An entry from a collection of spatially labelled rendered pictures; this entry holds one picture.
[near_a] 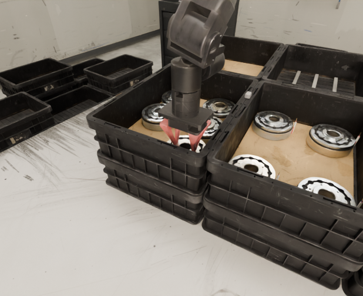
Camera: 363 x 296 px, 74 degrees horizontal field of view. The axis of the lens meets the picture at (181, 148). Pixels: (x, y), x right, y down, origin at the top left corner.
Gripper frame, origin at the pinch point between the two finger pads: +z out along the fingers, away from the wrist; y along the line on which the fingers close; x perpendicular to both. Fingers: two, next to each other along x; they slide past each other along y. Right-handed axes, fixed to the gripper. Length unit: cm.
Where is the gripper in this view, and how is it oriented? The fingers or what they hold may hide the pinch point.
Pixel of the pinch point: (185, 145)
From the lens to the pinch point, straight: 56.1
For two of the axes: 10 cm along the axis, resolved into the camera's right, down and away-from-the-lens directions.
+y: -8.7, -3.2, 3.8
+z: -0.1, 7.7, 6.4
